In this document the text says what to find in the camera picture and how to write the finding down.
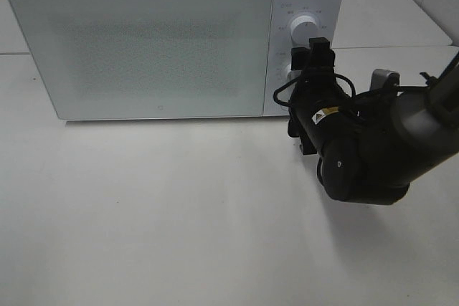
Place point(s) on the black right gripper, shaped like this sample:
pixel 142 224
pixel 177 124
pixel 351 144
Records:
pixel 319 92

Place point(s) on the white microwave knob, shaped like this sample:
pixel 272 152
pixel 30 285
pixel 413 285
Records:
pixel 289 74
pixel 302 28

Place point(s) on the white microwave door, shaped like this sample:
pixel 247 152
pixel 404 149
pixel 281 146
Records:
pixel 135 59

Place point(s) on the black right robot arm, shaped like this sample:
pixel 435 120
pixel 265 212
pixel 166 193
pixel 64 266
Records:
pixel 372 145

